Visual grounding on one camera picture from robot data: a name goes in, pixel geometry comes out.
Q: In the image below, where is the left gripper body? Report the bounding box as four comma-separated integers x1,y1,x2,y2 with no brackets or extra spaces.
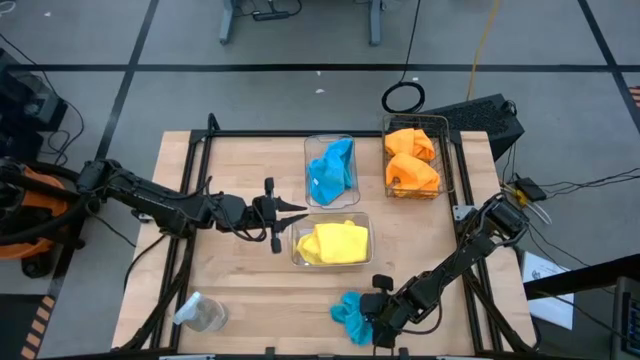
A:
251,176,283,255

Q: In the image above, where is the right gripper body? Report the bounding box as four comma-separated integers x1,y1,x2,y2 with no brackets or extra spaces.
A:
371,273,402,350

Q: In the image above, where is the blue microfiber towel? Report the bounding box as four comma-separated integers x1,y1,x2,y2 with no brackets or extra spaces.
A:
329,291,375,347
306,138,356,207

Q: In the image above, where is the orange microfiber towel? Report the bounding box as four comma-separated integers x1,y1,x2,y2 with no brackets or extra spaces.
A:
384,127,437,162
384,152,443,200

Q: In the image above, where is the clear plastic bin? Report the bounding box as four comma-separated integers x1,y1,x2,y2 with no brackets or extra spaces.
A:
291,212,376,267
303,133,362,211

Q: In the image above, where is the white paper sheet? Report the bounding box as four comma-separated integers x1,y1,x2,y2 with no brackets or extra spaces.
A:
521,251,576,331

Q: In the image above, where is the black power adapter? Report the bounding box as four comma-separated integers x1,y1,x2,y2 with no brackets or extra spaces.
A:
514,177,549,203

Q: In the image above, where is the black power strip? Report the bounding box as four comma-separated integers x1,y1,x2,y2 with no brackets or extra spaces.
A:
252,9,291,22

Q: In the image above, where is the grey desk leg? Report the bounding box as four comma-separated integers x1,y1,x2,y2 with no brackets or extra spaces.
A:
368,0,386,47
218,0,239,46

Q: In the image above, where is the black beam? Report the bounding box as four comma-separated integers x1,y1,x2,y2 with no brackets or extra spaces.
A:
522,252,640,301

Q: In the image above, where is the black computer tower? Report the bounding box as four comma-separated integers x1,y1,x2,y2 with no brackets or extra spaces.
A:
422,93,526,162

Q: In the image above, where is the grey keypad device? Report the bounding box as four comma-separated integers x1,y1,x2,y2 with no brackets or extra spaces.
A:
609,276,640,360

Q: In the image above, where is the black equipment case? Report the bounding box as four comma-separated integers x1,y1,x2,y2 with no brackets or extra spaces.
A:
0,47,70,161

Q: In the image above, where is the black mat with hazard stripes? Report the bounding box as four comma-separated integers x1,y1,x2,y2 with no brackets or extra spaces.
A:
0,293,57,360

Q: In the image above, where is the black metal table frame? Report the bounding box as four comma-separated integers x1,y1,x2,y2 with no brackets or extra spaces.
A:
118,112,544,357

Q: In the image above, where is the wire mesh basket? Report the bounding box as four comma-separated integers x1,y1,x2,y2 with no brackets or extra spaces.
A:
381,113,457,201

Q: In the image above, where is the black coiled cable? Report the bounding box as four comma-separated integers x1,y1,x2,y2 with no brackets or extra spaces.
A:
381,0,427,115

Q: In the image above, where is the orange vacuum with black hose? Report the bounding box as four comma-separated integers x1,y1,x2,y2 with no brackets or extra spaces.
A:
0,155,101,279

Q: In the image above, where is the yellow cable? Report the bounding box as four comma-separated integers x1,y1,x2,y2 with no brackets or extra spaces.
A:
465,0,503,102

